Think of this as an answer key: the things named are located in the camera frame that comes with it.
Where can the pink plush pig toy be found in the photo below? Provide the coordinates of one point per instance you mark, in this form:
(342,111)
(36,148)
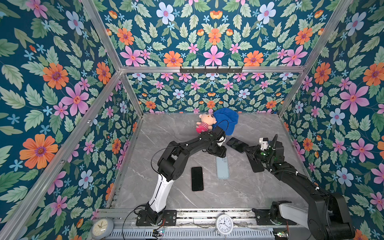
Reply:
(207,120)

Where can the purple-edged smartphone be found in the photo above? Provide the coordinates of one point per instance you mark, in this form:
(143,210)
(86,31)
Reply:
(197,179)

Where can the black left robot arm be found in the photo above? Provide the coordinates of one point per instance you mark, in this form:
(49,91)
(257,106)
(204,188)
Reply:
(171,166)

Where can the light blue phone case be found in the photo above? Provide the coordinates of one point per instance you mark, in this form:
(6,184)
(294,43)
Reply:
(222,165)

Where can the blue baseball cap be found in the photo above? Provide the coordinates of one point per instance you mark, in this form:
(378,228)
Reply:
(226,119)

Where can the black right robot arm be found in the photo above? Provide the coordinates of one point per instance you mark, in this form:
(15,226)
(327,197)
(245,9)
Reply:
(326,217)

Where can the white round clock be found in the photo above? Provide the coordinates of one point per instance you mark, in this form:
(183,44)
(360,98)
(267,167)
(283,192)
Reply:
(224,224)

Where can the beige round clock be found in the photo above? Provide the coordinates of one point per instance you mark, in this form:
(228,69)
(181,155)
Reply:
(102,229)

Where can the black hook rail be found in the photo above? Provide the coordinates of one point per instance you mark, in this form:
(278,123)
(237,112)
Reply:
(209,70)

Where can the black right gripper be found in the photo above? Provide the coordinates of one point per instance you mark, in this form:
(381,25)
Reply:
(255,151)

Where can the black phone case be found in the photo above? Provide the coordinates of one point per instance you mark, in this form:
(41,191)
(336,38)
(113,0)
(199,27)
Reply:
(256,166)

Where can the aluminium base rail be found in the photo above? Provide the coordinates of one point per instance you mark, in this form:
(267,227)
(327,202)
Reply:
(242,217)

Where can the blue-edged smartphone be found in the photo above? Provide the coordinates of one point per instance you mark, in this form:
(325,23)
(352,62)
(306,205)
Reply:
(237,145)

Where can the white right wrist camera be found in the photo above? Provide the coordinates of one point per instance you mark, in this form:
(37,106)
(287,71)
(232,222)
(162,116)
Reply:
(264,143)

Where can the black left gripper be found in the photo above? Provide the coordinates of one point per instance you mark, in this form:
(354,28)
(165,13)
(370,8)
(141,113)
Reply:
(222,152)

